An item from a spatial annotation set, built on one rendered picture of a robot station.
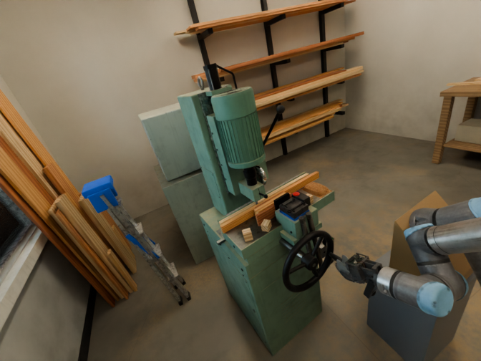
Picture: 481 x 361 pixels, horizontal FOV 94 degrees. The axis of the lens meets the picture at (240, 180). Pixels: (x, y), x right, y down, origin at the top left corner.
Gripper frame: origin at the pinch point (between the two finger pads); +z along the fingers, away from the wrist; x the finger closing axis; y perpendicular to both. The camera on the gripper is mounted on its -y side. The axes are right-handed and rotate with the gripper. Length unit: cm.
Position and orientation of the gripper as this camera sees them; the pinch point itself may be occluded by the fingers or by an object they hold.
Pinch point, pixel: (338, 266)
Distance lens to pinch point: 110.1
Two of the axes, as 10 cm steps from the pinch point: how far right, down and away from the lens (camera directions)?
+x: -8.3, 4.1, -3.9
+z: -4.1, 0.3, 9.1
